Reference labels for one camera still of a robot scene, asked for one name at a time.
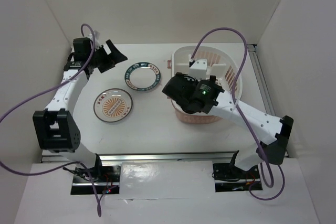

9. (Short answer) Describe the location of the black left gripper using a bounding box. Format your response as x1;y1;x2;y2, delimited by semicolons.
87;40;126;73

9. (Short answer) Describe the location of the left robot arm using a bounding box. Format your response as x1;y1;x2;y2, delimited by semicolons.
33;37;127;182

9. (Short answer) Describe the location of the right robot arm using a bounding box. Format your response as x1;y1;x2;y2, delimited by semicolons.
162;73;293;178

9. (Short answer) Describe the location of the white and pink dish rack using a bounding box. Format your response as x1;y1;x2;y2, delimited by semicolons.
168;46;238;124

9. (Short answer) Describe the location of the green rimmed white plate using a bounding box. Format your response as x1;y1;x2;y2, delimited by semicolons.
124;62;161;92

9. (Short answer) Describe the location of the plate with orange sunburst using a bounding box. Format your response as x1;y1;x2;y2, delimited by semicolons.
93;88;133;123

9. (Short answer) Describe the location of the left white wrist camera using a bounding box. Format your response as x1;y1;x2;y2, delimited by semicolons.
89;30;101;49

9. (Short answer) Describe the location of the aluminium rail front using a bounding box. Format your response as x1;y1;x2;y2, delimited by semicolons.
40;150;288;163

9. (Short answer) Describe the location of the aluminium rail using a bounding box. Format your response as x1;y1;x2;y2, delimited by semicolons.
40;150;288;163
247;44;275;115

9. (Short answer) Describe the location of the aluminium rail right side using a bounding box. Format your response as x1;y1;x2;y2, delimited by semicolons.
247;44;275;115

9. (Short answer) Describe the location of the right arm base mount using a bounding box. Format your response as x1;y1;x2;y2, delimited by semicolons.
212;163;263;193

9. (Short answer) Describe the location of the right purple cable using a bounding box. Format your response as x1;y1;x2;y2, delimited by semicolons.
191;26;286;200

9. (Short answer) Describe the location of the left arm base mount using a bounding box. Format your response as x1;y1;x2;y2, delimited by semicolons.
70;165;121;195

